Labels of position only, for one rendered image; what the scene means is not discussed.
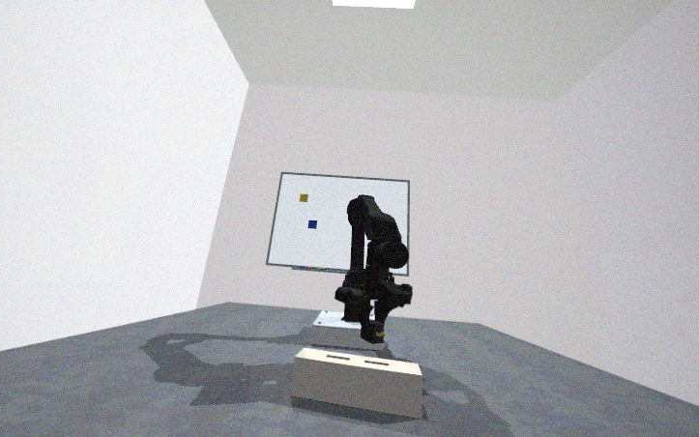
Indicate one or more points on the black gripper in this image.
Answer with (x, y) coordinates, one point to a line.
(361, 300)

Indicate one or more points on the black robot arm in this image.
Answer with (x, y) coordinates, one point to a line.
(384, 250)

